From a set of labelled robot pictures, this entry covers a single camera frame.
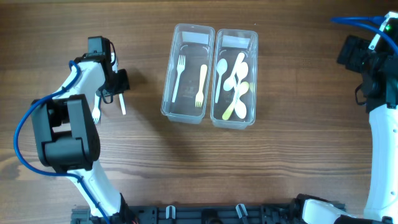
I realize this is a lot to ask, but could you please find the white plastic fork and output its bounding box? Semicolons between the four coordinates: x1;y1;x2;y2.
172;55;186;103
91;95;101;124
119;93;126;115

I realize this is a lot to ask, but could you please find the yellow plastic fork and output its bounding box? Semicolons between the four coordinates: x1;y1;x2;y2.
195;64;208;108

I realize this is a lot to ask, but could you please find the white plastic spoon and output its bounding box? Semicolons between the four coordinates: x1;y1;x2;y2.
215;58;228;103
233;62;249;105
223;52;245;91
234;82;249;119

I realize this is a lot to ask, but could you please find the yellow plastic spoon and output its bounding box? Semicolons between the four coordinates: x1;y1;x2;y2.
221;81;250;121

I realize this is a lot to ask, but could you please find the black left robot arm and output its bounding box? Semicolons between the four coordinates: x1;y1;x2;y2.
21;36;138;223

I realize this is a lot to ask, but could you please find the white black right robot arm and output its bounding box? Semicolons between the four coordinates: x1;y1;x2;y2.
287;11;397;223

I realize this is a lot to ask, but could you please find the left clear plastic container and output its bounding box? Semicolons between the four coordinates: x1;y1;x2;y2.
161;24;215;124

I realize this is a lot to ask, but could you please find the clear plastic container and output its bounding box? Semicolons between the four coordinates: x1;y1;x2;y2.
161;24;215;124
210;29;258;129

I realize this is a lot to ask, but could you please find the right clear plastic container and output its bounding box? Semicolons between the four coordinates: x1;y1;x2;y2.
210;29;258;129

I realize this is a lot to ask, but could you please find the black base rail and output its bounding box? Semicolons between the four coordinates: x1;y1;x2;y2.
70;202;348;224

